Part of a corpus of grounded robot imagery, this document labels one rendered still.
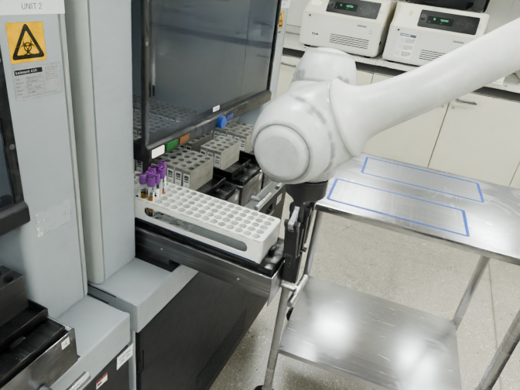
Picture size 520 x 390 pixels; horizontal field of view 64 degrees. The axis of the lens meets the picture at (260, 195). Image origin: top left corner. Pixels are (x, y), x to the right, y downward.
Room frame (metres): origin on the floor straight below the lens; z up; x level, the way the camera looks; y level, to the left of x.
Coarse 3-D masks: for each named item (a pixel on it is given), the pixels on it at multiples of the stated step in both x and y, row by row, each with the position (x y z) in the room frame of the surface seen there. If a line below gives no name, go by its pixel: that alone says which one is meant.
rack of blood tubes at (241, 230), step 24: (168, 192) 0.79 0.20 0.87; (192, 192) 0.81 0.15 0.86; (144, 216) 0.74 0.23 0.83; (168, 216) 0.76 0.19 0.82; (192, 216) 0.71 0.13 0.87; (216, 216) 0.73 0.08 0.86; (240, 216) 0.75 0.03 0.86; (264, 216) 0.75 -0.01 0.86; (216, 240) 0.72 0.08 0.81; (240, 240) 0.67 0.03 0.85; (264, 240) 0.66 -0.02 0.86
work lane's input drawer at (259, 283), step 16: (144, 224) 0.74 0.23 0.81; (144, 240) 0.72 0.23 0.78; (160, 240) 0.71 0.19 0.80; (176, 240) 0.71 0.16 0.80; (192, 240) 0.70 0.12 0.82; (176, 256) 0.70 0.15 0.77; (192, 256) 0.68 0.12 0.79; (208, 256) 0.67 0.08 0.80; (224, 256) 0.67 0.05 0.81; (272, 256) 0.68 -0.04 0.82; (208, 272) 0.67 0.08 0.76; (224, 272) 0.66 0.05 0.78; (240, 272) 0.65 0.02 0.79; (256, 272) 0.64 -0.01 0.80; (272, 272) 0.64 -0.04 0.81; (256, 288) 0.63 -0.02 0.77; (272, 288) 0.64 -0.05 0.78; (288, 288) 0.67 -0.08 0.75; (288, 304) 0.63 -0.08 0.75
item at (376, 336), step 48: (336, 192) 1.00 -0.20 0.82; (384, 192) 1.05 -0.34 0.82; (432, 192) 1.09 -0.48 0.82; (480, 192) 1.14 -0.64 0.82; (432, 240) 0.85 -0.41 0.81; (480, 240) 0.85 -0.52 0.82; (336, 288) 1.29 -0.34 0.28; (288, 336) 1.01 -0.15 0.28; (336, 336) 1.04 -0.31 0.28; (384, 336) 1.07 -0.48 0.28; (432, 336) 1.10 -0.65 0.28; (384, 384) 0.87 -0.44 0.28; (432, 384) 0.90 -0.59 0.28; (480, 384) 0.80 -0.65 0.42
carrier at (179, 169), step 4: (196, 156) 0.97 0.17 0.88; (200, 156) 0.98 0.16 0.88; (204, 156) 0.98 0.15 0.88; (188, 160) 0.94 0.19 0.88; (192, 160) 0.94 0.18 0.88; (196, 160) 0.95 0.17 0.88; (180, 164) 0.91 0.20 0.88; (184, 164) 0.91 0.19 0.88; (188, 164) 0.92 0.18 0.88; (176, 168) 0.89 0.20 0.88; (180, 168) 0.89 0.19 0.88; (184, 168) 0.89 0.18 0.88; (176, 172) 0.89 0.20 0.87; (180, 172) 0.89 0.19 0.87; (176, 176) 0.89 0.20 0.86; (180, 176) 0.89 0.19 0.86; (176, 180) 0.89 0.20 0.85; (180, 180) 0.89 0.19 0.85; (176, 184) 0.89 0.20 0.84; (180, 184) 0.89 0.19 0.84
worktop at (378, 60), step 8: (288, 40) 3.29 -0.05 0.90; (296, 40) 3.36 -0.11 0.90; (296, 48) 3.09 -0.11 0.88; (304, 48) 3.07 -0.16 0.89; (312, 48) 3.06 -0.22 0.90; (360, 56) 2.97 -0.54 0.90; (376, 56) 3.08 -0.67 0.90; (376, 64) 2.90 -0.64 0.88; (384, 64) 2.88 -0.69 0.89; (392, 64) 2.86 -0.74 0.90; (400, 64) 2.88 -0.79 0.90; (408, 64) 2.93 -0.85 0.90; (504, 80) 2.80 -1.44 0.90; (512, 80) 2.85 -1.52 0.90; (496, 88) 2.64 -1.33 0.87; (504, 88) 2.63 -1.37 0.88; (512, 88) 2.61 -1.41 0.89
